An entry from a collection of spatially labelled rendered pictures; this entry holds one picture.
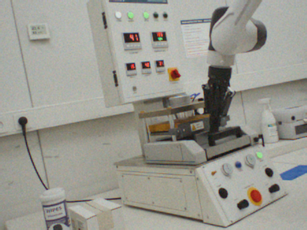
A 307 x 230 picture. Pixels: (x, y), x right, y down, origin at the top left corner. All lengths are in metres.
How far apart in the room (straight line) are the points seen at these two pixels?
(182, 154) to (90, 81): 0.81
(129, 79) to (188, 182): 0.46
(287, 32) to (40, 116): 1.66
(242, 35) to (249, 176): 0.47
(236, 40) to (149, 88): 0.51
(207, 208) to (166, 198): 0.19
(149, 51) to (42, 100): 0.58
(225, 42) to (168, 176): 0.47
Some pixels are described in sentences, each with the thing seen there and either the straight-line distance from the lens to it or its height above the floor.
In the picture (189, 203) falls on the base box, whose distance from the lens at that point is 1.18.
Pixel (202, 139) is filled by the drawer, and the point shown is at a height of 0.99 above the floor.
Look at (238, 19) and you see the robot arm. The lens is 1.02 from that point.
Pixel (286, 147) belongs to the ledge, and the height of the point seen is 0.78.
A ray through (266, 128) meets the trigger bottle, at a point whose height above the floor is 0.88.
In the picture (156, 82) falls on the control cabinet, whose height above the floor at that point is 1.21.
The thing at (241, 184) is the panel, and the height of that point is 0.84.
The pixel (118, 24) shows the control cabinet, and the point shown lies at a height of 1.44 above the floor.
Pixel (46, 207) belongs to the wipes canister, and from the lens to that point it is 1.34.
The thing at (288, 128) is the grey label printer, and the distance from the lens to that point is 2.15.
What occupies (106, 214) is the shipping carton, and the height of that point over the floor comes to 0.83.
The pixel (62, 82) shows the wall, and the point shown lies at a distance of 1.78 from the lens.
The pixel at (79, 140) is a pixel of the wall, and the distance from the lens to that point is 1.79.
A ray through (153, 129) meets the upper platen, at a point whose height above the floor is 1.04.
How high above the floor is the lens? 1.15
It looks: 3 degrees down
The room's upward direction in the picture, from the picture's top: 10 degrees counter-clockwise
